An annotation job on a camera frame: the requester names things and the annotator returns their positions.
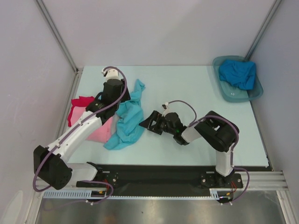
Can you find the pink folded t-shirt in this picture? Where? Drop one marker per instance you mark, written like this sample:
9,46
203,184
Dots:
102,134

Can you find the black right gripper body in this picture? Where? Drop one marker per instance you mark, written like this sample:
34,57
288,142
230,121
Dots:
158,124

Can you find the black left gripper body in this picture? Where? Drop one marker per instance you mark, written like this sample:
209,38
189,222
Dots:
126,96

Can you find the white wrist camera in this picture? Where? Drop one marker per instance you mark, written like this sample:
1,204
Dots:
110,74
166,109

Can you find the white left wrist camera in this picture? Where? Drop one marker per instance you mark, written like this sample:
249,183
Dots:
110,74

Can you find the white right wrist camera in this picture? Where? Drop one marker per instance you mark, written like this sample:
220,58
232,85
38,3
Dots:
166,109

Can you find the dark blue crumpled t-shirt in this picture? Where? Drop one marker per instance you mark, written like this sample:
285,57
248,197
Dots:
238,74

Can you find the red folded t-shirt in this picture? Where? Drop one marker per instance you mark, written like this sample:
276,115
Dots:
79,103

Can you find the light blue cable duct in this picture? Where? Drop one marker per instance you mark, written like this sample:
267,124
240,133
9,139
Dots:
75,194

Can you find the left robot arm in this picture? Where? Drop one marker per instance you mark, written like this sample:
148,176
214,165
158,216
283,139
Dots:
50,163

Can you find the light blue t-shirt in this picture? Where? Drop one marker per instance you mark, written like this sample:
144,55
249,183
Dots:
130,114

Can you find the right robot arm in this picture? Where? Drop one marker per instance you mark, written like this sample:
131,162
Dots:
220,133

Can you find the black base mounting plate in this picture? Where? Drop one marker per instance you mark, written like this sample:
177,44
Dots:
161,181

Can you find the aluminium frame rail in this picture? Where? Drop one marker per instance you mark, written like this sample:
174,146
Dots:
267,181

